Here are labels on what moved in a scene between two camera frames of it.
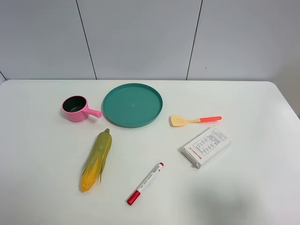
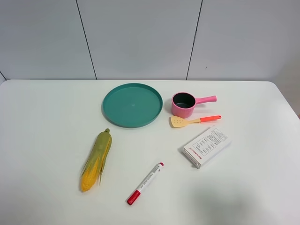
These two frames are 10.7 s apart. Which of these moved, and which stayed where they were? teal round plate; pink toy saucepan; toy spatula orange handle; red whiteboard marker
Moved: pink toy saucepan
Stayed: toy spatula orange handle; teal round plate; red whiteboard marker
